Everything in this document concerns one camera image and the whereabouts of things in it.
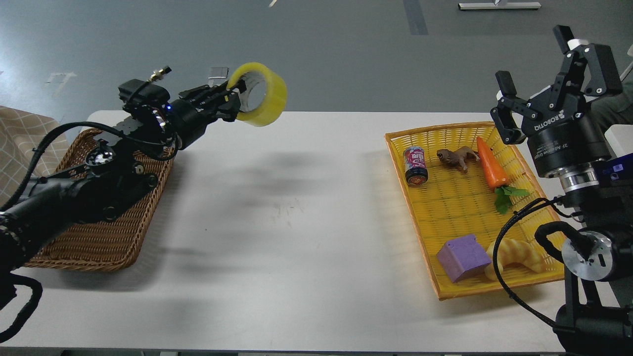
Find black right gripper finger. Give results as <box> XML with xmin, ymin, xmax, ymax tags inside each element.
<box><xmin>548</xmin><ymin>25</ymin><xmax>623</xmax><ymax>107</ymax></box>
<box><xmin>490</xmin><ymin>71</ymin><xmax>537</xmax><ymax>145</ymax></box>

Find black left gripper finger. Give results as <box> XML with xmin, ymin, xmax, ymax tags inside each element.
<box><xmin>196</xmin><ymin>93</ymin><xmax>241</xmax><ymax>123</ymax></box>
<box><xmin>179</xmin><ymin>81</ymin><xmax>247</xmax><ymax>99</ymax></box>

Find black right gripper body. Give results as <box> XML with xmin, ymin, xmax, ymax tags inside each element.
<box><xmin>522</xmin><ymin>86</ymin><xmax>611</xmax><ymax>178</ymax></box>

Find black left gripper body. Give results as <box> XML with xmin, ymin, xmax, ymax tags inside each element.
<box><xmin>168</xmin><ymin>99</ymin><xmax>211</xmax><ymax>150</ymax></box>

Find yellow tape roll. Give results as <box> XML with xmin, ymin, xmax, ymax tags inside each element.
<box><xmin>227</xmin><ymin>62</ymin><xmax>288</xmax><ymax>128</ymax></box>

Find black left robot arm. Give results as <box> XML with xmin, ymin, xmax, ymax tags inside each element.
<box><xmin>0</xmin><ymin>67</ymin><xmax>252</xmax><ymax>342</ymax></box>

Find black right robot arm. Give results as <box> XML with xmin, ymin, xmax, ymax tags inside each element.
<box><xmin>490</xmin><ymin>25</ymin><xmax>633</xmax><ymax>356</ymax></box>

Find brown toy animal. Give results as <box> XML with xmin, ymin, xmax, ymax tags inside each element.
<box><xmin>436</xmin><ymin>146</ymin><xmax>481</xmax><ymax>174</ymax></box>

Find orange toy carrot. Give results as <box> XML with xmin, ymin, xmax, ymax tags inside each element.
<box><xmin>476</xmin><ymin>136</ymin><xmax>530</xmax><ymax>215</ymax></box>

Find yellow plastic basket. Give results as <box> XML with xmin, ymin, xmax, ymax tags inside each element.
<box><xmin>385</xmin><ymin>121</ymin><xmax>545</xmax><ymax>300</ymax></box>

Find white stand base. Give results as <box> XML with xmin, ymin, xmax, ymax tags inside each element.
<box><xmin>457</xmin><ymin>0</ymin><xmax>542</xmax><ymax>11</ymax></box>

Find small soda can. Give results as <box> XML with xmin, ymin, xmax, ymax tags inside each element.
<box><xmin>403</xmin><ymin>146</ymin><xmax>429</xmax><ymax>187</ymax></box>

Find toy croissant bread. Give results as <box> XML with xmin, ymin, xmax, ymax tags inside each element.
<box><xmin>485</xmin><ymin>238</ymin><xmax>547</xmax><ymax>283</ymax></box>

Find brown wicker basket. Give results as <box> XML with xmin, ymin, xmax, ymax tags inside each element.
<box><xmin>9</xmin><ymin>129</ymin><xmax>176</xmax><ymax>272</ymax></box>

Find purple foam block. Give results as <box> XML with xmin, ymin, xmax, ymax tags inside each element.
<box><xmin>437</xmin><ymin>233</ymin><xmax>492</xmax><ymax>283</ymax></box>

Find beige checkered cloth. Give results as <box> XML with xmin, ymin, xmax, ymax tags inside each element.
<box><xmin>0</xmin><ymin>106</ymin><xmax>69</xmax><ymax>205</ymax></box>

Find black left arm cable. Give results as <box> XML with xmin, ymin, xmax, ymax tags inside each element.
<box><xmin>0</xmin><ymin>121</ymin><xmax>174</xmax><ymax>208</ymax></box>

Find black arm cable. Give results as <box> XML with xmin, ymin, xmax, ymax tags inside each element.
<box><xmin>493</xmin><ymin>197</ymin><xmax>574</xmax><ymax>329</ymax></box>
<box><xmin>0</xmin><ymin>121</ymin><xmax>174</xmax><ymax>208</ymax></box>

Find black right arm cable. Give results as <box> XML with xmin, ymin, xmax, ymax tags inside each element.
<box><xmin>493</xmin><ymin>197</ymin><xmax>574</xmax><ymax>329</ymax></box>

